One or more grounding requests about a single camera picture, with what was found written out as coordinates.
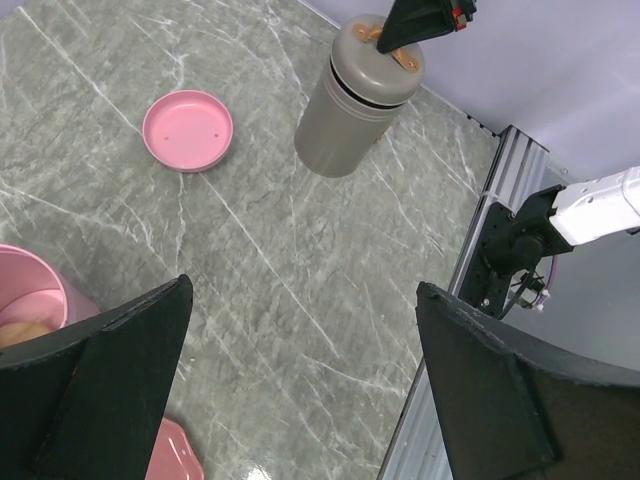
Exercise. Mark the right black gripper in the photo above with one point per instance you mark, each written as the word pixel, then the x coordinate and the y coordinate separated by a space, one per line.
pixel 413 21

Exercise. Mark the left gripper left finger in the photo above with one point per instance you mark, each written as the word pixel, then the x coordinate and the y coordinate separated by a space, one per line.
pixel 86 401

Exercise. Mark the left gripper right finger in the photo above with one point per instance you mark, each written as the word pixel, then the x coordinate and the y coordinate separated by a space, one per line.
pixel 512 406

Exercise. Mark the tall pink cup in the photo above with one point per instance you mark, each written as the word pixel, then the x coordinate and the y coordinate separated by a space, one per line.
pixel 33 291

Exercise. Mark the tall grey cup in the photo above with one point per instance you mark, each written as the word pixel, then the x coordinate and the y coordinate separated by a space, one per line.
pixel 337 129

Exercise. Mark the pink round lid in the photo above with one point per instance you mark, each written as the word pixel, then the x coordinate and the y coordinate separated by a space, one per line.
pixel 188 131

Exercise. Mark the grey round lid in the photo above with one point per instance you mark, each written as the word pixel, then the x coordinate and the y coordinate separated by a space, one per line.
pixel 377 78

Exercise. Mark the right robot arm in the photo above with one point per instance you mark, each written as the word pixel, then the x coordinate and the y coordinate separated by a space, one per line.
pixel 552 221

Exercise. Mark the pink dotted plate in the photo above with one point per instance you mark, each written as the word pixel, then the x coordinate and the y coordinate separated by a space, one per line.
pixel 173 457

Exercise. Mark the aluminium front rail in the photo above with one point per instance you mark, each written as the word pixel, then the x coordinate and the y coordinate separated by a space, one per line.
pixel 417 449

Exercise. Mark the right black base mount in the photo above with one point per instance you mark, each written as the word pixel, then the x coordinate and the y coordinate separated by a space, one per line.
pixel 503 263

